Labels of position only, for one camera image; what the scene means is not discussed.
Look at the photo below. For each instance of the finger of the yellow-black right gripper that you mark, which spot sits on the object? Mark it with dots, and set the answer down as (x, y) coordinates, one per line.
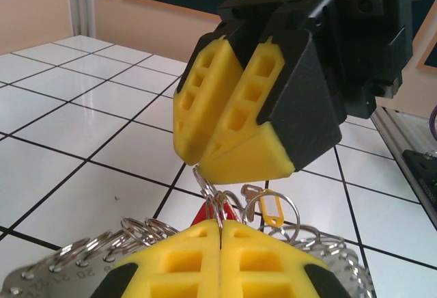
(300, 113)
(198, 123)

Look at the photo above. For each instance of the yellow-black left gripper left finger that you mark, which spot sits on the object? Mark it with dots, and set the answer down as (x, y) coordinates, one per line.
(164, 267)

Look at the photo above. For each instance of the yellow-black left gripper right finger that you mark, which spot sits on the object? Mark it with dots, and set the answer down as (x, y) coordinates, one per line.
(273, 267)

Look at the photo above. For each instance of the key with yellow tag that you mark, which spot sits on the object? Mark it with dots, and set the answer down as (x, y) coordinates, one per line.
(271, 209)

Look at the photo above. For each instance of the key with red tag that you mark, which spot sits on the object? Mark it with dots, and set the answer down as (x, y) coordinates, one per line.
(199, 217)

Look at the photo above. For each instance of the oval steel plate with split rings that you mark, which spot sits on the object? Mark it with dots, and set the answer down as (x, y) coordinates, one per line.
(68, 270)

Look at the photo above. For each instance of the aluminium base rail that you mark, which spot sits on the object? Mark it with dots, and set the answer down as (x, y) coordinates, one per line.
(392, 123)

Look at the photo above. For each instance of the aluminium right frame post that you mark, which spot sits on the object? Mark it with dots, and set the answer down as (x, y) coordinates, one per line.
(82, 4)

